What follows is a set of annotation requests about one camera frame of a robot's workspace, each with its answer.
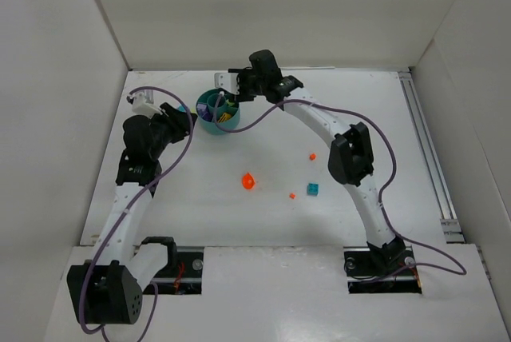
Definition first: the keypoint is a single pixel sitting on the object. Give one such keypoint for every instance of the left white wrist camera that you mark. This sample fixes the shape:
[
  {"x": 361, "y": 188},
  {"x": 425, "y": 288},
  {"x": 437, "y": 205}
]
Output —
[{"x": 142, "y": 103}]

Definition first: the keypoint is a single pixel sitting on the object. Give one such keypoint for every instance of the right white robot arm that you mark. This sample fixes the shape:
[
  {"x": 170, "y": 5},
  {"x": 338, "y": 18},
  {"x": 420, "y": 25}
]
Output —
[{"x": 351, "y": 157}]

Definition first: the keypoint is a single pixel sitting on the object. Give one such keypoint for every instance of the aluminium rail right edge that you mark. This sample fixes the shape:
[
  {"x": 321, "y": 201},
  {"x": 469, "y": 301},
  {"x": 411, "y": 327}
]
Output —
[{"x": 448, "y": 217}]

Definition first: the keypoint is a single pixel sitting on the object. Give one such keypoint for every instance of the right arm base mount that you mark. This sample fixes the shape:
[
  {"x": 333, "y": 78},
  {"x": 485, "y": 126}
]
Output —
[{"x": 365, "y": 277}]

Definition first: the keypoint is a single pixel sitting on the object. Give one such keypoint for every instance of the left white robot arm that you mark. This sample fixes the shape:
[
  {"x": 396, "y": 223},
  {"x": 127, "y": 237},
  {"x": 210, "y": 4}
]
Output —
[{"x": 108, "y": 289}]

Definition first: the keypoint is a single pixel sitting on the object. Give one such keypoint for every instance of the teal round divided container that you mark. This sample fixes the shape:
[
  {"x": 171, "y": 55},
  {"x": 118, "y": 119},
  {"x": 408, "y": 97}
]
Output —
[{"x": 227, "y": 112}]

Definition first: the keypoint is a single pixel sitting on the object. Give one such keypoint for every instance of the orange round lego piece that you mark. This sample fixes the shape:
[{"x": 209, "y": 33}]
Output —
[{"x": 248, "y": 181}]

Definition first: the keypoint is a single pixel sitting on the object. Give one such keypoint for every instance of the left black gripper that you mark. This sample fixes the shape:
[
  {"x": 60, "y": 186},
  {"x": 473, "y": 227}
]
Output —
[{"x": 178, "y": 119}]

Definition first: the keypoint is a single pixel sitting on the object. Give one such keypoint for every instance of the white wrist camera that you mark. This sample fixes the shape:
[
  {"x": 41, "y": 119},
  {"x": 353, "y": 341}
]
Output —
[
  {"x": 228, "y": 82},
  {"x": 142, "y": 103}
]

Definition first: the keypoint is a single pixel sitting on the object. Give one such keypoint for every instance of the dark purple long lego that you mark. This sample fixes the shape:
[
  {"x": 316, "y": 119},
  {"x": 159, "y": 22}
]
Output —
[{"x": 203, "y": 111}]

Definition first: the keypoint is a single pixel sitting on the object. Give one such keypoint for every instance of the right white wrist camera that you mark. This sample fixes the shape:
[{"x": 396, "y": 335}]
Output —
[{"x": 228, "y": 82}]

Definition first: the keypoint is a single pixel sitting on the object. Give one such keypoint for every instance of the yellow lego brick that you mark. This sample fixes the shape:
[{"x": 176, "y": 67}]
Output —
[{"x": 224, "y": 117}]

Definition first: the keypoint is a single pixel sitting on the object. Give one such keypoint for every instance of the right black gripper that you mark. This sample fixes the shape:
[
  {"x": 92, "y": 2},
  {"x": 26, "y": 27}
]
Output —
[{"x": 243, "y": 86}]

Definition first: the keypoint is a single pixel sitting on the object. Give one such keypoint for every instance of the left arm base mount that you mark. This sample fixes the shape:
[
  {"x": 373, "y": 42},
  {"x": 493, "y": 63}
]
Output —
[{"x": 182, "y": 275}]

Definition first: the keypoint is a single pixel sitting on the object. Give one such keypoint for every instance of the teal lego brick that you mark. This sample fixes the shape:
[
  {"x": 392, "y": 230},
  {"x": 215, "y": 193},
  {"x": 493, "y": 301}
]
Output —
[{"x": 313, "y": 189}]

